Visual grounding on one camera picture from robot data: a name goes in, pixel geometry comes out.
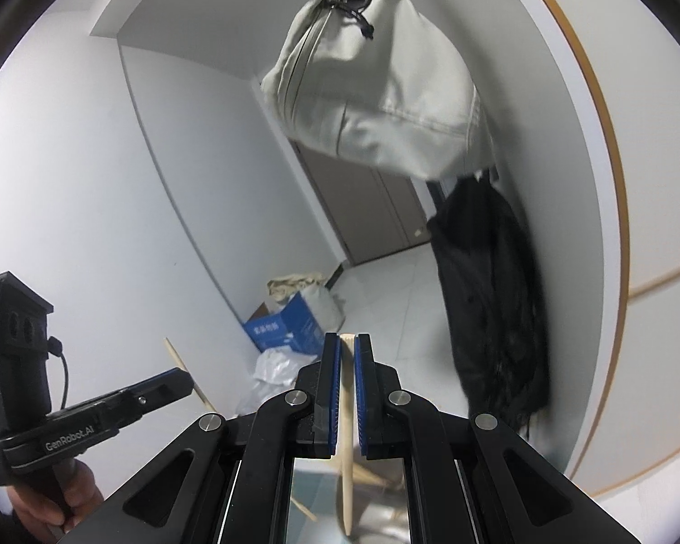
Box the black backpack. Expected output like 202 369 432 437
427 173 552 437

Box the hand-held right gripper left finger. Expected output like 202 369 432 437
76 333 344 544

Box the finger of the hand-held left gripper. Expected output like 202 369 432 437
59 367 197 427

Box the beige hanging bag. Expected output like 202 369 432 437
259 0 494 182

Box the blue cardboard box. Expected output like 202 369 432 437
243 291 325 355

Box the grey-brown door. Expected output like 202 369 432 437
291 141 448 266

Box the white oval utensil holder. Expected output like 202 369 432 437
289 456 412 544

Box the black cable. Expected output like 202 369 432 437
46 337 70 412

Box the small grey plastic package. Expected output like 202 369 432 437
237 348 318 417

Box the person's left hand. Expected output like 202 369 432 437
8 456 106 539

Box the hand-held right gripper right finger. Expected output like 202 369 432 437
354 333 624 544

